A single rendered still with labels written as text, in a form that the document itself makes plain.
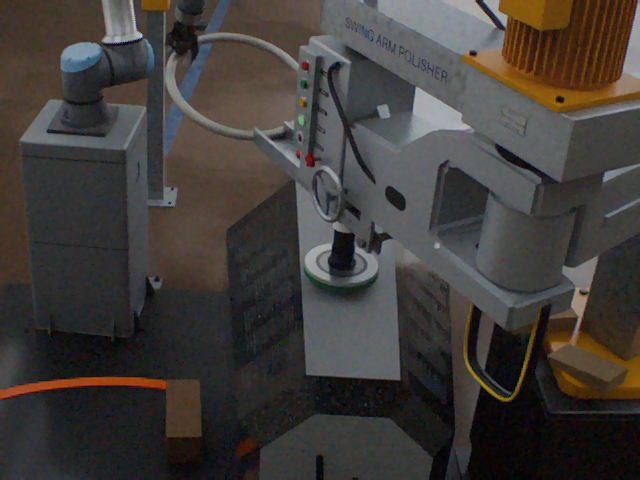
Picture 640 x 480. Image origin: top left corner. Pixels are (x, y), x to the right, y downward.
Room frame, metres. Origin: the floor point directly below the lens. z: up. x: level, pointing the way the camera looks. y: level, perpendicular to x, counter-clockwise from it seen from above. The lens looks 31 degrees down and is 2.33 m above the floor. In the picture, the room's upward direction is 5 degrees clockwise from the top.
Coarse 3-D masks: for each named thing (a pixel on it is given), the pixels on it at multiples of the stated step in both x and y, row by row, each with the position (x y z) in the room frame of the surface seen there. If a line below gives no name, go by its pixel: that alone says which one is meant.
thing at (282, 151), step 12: (288, 132) 2.68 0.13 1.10; (264, 144) 2.58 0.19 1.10; (276, 144) 2.54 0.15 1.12; (288, 144) 2.64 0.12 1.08; (276, 156) 2.52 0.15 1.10; (288, 156) 2.47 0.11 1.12; (288, 168) 2.46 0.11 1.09; (300, 180) 2.40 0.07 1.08; (348, 216) 2.19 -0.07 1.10; (348, 228) 2.19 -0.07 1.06; (360, 240) 2.08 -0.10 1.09; (372, 240) 2.10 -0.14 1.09; (384, 240) 2.12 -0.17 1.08
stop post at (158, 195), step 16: (144, 0) 4.10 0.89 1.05; (160, 0) 4.10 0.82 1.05; (160, 16) 4.12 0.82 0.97; (160, 32) 4.12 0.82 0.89; (160, 48) 4.12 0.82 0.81; (160, 64) 4.12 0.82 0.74; (160, 80) 4.12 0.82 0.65; (160, 96) 4.12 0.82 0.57; (160, 112) 4.12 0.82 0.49; (160, 128) 4.12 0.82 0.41; (160, 144) 4.12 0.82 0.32; (160, 160) 4.12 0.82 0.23; (160, 176) 4.12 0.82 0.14; (160, 192) 4.12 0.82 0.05; (176, 192) 4.23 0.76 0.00
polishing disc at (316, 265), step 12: (312, 252) 2.34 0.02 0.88; (324, 252) 2.35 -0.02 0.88; (360, 252) 2.37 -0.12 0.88; (312, 264) 2.28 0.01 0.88; (324, 264) 2.29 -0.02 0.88; (360, 264) 2.30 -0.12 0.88; (372, 264) 2.31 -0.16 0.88; (312, 276) 2.23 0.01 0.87; (324, 276) 2.22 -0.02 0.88; (336, 276) 2.23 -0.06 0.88; (348, 276) 2.23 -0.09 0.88; (360, 276) 2.24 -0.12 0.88; (372, 276) 2.25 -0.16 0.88
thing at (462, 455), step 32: (512, 352) 2.25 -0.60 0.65; (544, 352) 2.15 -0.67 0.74; (512, 384) 2.20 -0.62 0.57; (544, 384) 2.00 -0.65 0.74; (480, 416) 2.40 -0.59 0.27; (512, 416) 2.14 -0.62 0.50; (544, 416) 1.90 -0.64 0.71; (576, 416) 1.89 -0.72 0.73; (608, 416) 1.90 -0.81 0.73; (480, 448) 2.33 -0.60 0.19; (512, 448) 2.08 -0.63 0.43; (544, 448) 1.88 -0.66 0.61; (576, 448) 1.89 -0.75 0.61; (608, 448) 1.90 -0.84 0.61
